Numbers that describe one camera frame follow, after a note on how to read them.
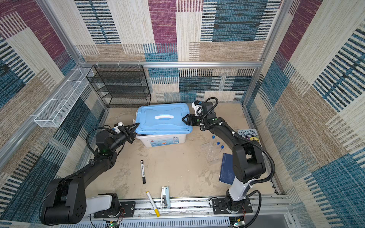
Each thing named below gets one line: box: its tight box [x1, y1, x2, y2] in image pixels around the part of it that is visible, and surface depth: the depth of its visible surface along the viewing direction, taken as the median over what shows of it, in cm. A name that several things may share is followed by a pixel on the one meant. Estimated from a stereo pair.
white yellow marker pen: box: [145, 190, 161, 218], surface depth 75 cm
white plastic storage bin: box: [136, 133, 188, 148], surface depth 91 cm
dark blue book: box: [218, 152, 236, 185], surface depth 86 cm
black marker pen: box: [140, 159, 146, 185], surface depth 86 cm
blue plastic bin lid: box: [135, 103, 193, 134], surface depth 88 cm
